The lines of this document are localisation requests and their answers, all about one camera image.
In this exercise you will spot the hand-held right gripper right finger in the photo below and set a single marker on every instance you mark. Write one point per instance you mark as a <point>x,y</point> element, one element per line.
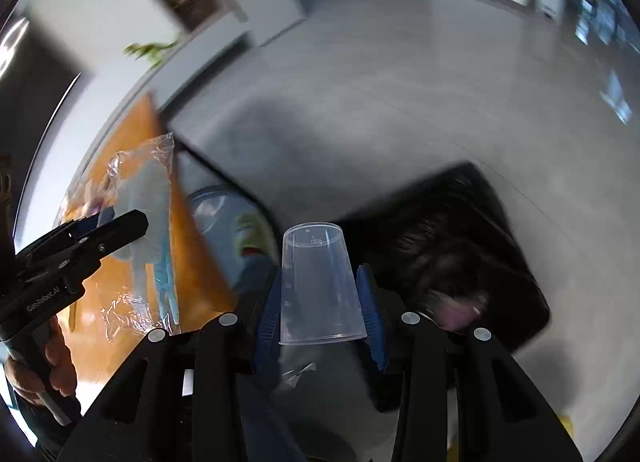
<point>372,317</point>

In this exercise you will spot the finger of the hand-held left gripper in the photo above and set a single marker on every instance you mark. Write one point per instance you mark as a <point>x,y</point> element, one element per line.
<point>120,229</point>
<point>60,237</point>

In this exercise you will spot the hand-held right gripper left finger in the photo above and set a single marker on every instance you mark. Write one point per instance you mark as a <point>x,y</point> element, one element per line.
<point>266,314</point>

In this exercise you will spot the clear plastic wrapper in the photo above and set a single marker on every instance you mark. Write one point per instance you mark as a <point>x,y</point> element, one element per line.
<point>145,182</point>

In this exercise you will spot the clear plastic cup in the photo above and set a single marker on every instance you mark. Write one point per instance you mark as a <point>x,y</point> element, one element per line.
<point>320,292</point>

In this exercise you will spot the clear plastic jar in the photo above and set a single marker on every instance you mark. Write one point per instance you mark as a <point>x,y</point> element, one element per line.
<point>215,212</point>

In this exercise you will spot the black trash bag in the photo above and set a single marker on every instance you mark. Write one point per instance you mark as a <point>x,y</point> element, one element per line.
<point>450,222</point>

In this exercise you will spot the person's left forearm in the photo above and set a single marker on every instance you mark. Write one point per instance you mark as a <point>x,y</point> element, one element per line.
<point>50,422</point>

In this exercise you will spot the person's left hand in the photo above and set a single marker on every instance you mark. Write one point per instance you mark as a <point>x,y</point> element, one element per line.
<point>62,357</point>

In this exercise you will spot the pink crumpled wrapper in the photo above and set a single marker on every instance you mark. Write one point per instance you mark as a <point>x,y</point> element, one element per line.
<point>457,313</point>

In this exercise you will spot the white sideboard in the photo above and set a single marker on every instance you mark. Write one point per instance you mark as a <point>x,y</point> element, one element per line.
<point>75,152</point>

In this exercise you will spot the black television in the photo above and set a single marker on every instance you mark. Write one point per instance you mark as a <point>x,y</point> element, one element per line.
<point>35,117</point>

